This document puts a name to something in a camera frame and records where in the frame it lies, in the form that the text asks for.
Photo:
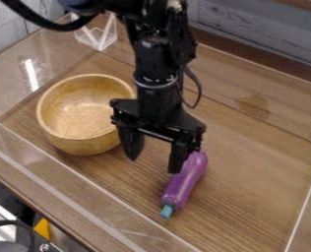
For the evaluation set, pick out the black and yellow equipment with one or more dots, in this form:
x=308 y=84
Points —
x=19 y=236

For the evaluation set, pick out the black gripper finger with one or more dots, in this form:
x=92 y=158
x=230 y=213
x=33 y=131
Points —
x=178 y=155
x=132 y=140

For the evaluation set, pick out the clear acrylic tray wall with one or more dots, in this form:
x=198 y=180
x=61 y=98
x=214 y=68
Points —
x=90 y=214

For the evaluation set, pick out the brown wooden bowl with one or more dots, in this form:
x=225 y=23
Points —
x=74 y=113

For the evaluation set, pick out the purple toy eggplant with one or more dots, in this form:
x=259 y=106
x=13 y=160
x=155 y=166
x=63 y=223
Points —
x=182 y=183

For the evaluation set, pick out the clear acrylic corner bracket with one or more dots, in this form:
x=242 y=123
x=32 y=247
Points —
x=98 y=38

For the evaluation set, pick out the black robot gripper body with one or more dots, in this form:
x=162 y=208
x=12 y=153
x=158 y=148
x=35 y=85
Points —
x=156 y=114

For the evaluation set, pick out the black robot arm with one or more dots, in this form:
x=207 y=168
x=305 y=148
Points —
x=163 y=46

